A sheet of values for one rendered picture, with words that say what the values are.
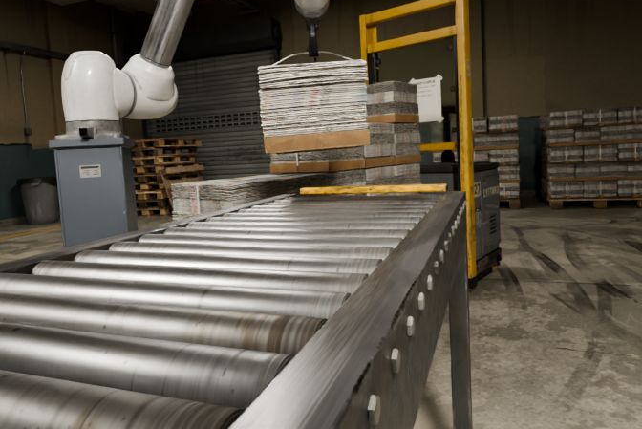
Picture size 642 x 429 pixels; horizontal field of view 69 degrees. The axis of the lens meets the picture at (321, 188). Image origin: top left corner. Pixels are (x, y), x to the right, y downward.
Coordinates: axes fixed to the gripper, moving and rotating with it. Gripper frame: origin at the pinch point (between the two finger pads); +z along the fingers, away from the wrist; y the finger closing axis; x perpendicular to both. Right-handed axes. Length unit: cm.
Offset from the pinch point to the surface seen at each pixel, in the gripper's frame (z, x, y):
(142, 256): -77, -24, 57
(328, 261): -86, 1, 57
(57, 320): -98, -23, 60
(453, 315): -15, 36, 83
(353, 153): 82, 18, 31
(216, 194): 30, -37, 49
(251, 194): 32, -24, 49
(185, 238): -64, -22, 56
